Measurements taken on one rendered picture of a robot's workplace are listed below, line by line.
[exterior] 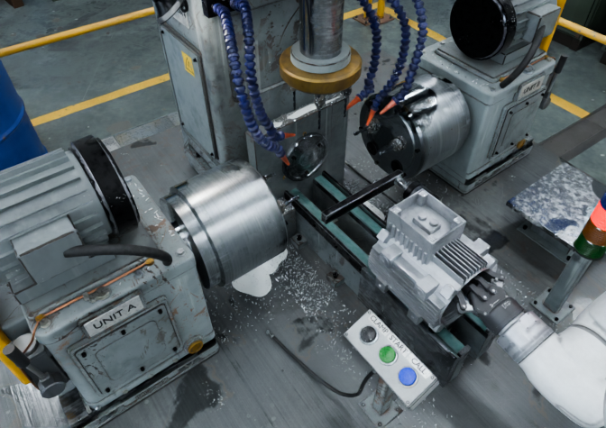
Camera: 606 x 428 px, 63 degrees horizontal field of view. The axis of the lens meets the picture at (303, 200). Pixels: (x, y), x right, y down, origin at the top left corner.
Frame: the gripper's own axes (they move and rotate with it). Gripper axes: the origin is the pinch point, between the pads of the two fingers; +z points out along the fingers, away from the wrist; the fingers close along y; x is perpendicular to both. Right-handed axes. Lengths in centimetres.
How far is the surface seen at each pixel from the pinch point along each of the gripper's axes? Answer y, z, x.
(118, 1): -65, 394, 159
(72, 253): 61, 26, -18
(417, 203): -2.8, 9.3, -3.7
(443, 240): 1.8, -1.4, -6.6
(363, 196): -1.6, 23.0, 7.6
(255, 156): 15.2, 45.5, 3.8
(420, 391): 24.3, -19.5, -1.8
